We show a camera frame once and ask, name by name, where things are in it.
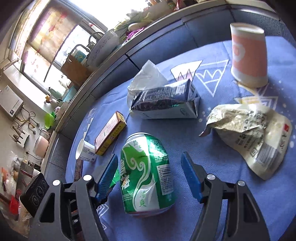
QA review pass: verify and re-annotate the green beer can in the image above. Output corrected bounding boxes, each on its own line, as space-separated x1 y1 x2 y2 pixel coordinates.
120 133 175 217

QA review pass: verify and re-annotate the dark blue milk carton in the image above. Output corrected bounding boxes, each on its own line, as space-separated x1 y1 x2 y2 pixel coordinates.
129 79 200 120

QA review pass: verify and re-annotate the pink paper cup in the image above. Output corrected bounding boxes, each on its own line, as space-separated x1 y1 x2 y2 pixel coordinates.
230 23 268 88

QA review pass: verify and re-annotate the white patterned basin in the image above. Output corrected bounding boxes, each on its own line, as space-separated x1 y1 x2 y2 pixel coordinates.
86 29 119 67

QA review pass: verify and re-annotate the beige snack bag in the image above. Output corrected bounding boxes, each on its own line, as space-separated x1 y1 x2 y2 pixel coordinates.
200 104 292 180

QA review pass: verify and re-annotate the red yellow cardboard box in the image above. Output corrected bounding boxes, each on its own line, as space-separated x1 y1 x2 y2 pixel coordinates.
95 111 126 156

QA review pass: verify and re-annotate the chrome sink faucet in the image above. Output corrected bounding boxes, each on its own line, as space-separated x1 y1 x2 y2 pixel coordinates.
67 32 104 65

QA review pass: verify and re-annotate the white yogurt cup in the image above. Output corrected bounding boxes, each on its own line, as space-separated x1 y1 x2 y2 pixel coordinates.
75 139 96 162

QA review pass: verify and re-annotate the wooden cutting board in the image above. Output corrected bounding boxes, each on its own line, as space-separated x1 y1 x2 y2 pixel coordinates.
61 55 92 88

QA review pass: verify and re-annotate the blue printed tablecloth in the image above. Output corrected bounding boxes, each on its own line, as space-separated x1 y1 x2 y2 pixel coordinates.
65 36 295 240

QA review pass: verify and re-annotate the white tissue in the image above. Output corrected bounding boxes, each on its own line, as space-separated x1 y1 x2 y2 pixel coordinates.
127 60 168 106

